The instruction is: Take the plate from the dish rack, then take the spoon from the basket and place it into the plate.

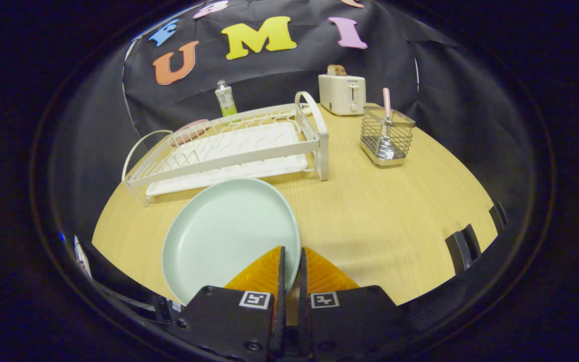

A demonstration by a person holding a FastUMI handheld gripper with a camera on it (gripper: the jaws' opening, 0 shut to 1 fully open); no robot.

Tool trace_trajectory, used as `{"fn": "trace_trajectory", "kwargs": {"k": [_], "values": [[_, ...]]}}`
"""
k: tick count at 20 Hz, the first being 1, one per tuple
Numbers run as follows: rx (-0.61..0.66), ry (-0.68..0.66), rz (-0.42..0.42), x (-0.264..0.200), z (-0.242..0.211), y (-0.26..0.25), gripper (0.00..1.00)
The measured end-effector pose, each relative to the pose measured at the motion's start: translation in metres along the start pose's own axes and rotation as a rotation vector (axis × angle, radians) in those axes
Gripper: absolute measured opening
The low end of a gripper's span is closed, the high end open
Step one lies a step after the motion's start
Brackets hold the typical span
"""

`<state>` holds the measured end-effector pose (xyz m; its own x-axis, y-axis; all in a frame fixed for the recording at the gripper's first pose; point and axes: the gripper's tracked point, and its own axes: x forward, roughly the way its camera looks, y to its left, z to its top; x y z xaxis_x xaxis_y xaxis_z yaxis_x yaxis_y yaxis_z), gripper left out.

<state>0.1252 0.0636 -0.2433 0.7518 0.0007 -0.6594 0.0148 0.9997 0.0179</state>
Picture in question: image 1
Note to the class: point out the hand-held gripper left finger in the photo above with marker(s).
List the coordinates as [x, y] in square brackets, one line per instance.
[239, 322]

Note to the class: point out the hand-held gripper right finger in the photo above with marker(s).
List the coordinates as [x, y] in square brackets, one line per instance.
[350, 322]

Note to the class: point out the pale green plate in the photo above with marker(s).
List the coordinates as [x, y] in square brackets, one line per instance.
[224, 236]

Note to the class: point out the pink plate with food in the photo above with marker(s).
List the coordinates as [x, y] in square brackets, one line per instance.
[191, 128]

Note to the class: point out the black table clamp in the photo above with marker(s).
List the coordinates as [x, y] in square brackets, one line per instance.
[498, 217]
[463, 249]

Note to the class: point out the clear bottle with green liquid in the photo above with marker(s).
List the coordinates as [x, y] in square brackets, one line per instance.
[226, 100]

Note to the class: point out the cream toaster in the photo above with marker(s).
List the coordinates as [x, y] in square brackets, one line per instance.
[340, 95]

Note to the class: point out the brown bread slice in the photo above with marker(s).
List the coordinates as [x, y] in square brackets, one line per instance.
[336, 70]

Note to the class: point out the black backdrop cloth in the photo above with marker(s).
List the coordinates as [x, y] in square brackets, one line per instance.
[269, 70]

